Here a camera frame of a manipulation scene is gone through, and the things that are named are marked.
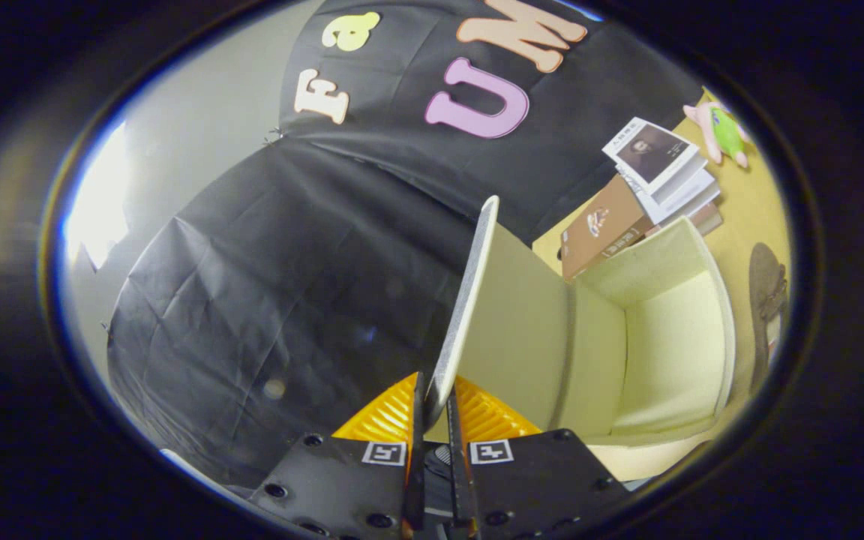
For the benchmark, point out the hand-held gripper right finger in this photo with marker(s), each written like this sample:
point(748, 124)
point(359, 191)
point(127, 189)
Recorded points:
point(460, 465)

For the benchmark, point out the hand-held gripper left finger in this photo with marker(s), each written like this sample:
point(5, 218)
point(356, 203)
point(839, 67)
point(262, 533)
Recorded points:
point(415, 465)

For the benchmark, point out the fabric storage box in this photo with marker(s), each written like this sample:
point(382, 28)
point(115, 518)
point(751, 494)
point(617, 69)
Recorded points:
point(522, 322)

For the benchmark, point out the brown fuzzy shoe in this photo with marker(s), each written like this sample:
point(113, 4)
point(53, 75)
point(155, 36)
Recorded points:
point(763, 285)

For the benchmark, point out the brown book with logo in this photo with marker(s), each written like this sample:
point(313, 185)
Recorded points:
point(604, 232)

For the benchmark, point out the dark brown book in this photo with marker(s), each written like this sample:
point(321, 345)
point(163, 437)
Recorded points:
point(706, 217)

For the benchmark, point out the plain white book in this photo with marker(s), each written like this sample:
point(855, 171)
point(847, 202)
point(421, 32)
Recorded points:
point(683, 196)

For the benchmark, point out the white portrait cover book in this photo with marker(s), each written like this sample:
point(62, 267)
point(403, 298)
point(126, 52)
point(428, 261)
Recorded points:
point(649, 154)

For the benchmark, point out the green and pink plush toy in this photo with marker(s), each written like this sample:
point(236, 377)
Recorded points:
point(724, 131)

